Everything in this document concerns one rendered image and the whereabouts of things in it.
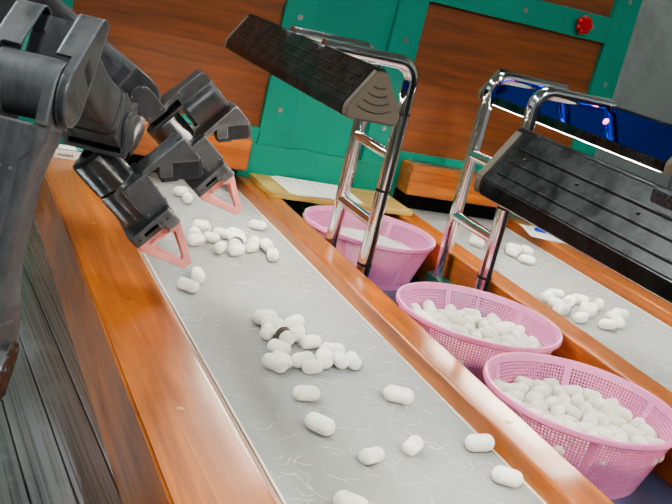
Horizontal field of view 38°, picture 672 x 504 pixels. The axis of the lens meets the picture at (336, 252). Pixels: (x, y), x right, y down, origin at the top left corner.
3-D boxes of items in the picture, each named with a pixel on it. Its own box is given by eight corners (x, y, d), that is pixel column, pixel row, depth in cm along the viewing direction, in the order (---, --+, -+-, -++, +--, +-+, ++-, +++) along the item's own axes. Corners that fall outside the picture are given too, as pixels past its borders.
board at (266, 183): (269, 197, 198) (270, 191, 197) (248, 177, 211) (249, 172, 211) (412, 216, 211) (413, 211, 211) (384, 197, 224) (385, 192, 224)
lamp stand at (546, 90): (470, 330, 175) (540, 84, 163) (421, 290, 192) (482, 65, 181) (556, 338, 183) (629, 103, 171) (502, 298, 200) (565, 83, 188)
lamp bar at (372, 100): (344, 118, 130) (357, 63, 128) (223, 47, 184) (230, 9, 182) (397, 127, 133) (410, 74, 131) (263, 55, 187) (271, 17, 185)
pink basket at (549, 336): (475, 418, 138) (493, 356, 135) (348, 341, 156) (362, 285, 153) (577, 394, 157) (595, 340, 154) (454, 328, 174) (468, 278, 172)
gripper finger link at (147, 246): (199, 238, 138) (157, 190, 134) (211, 255, 132) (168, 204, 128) (161, 269, 138) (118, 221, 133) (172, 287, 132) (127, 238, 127)
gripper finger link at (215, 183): (246, 190, 167) (213, 150, 162) (258, 202, 161) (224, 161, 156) (215, 216, 166) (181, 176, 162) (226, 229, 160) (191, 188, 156)
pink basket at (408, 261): (393, 307, 178) (406, 258, 175) (269, 260, 187) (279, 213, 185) (442, 281, 201) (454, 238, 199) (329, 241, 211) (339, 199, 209)
